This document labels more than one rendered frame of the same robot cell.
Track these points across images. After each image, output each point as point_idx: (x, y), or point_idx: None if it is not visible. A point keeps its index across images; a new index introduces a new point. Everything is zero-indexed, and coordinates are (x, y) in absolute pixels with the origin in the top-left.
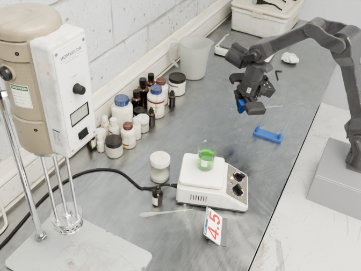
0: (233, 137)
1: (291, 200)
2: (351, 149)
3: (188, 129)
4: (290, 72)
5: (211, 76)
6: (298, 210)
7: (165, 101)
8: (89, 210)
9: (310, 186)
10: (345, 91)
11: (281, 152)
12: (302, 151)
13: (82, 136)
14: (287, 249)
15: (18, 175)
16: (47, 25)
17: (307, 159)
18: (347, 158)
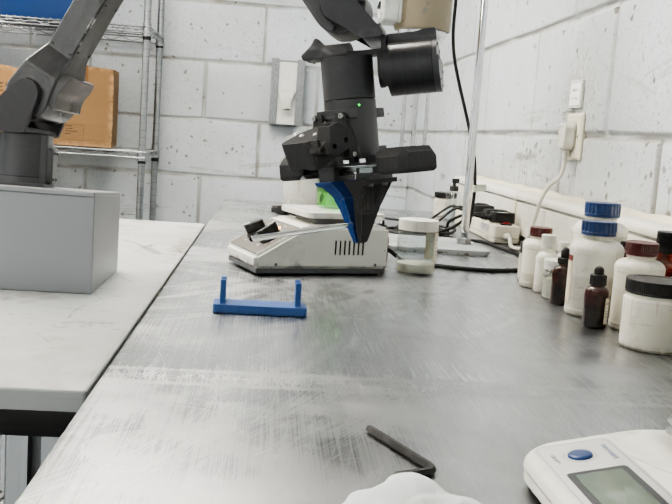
0: (348, 305)
1: (147, 269)
2: (54, 149)
3: (469, 305)
4: (335, 489)
5: (663, 397)
6: (129, 265)
7: (610, 311)
8: (454, 257)
9: (118, 231)
10: (118, 8)
11: (200, 299)
12: (141, 303)
13: (377, 6)
14: (140, 251)
15: (557, 215)
16: None
17: (123, 296)
18: (56, 170)
